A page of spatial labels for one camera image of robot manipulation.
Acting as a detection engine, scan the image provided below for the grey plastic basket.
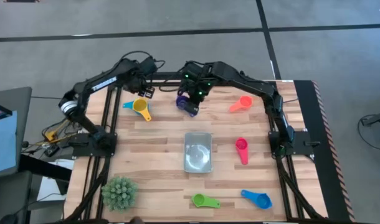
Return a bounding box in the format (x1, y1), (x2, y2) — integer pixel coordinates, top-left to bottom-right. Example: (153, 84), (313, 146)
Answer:
(183, 132), (213, 174)

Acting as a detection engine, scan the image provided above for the green spiky ball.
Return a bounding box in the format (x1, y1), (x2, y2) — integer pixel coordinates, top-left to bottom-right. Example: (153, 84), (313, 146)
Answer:
(101, 176), (138, 213)

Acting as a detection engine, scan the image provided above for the yellow measuring cup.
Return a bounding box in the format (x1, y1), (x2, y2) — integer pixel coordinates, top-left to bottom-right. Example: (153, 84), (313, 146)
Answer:
(132, 98), (153, 122)

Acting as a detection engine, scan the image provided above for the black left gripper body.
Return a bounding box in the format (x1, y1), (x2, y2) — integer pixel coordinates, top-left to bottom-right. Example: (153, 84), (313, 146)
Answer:
(127, 57), (158, 93)

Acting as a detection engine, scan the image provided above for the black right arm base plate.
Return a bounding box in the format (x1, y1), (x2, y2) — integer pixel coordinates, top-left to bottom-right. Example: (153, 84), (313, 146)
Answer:
(268, 130), (321, 156)

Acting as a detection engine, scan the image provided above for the pink measuring cup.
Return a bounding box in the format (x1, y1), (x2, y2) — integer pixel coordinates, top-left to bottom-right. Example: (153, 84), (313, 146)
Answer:
(235, 138), (249, 166)

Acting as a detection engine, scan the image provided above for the green measuring cup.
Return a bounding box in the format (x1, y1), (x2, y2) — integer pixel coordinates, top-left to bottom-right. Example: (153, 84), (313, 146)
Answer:
(191, 193), (221, 209)

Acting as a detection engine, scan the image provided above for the blue measuring cup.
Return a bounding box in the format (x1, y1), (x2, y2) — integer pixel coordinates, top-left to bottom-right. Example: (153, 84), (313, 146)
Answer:
(240, 189), (273, 210)

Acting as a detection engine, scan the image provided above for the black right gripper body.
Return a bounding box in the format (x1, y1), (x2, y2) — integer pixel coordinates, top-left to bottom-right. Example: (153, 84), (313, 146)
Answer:
(179, 61), (214, 106)

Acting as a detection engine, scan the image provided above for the white box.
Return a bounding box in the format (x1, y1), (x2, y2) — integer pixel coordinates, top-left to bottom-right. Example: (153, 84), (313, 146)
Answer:
(37, 158), (74, 203)

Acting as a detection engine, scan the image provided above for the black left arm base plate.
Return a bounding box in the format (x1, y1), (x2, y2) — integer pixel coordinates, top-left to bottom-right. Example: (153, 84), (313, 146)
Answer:
(72, 133), (118, 157)

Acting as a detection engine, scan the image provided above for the teal measuring cup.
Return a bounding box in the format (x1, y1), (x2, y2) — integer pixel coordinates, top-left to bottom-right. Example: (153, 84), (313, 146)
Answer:
(122, 100), (150, 116)

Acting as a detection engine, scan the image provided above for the blue fabric panel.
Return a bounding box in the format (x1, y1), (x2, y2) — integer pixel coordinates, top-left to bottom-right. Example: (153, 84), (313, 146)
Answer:
(0, 111), (19, 179)

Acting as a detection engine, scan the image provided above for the purple measuring cup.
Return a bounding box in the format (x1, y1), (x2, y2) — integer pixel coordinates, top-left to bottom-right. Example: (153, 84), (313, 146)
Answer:
(176, 95), (199, 118)

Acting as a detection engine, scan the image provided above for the grey desk top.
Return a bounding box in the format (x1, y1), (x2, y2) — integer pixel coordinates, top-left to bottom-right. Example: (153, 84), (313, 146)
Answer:
(0, 86), (33, 180)

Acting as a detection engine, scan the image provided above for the black metal table frame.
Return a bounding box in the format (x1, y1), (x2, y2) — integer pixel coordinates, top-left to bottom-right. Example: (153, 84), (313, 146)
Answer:
(64, 81), (330, 223)

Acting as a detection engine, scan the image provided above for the orange measuring cup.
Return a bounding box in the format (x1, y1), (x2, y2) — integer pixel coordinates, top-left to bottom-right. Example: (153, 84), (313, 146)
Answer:
(229, 95), (254, 113)

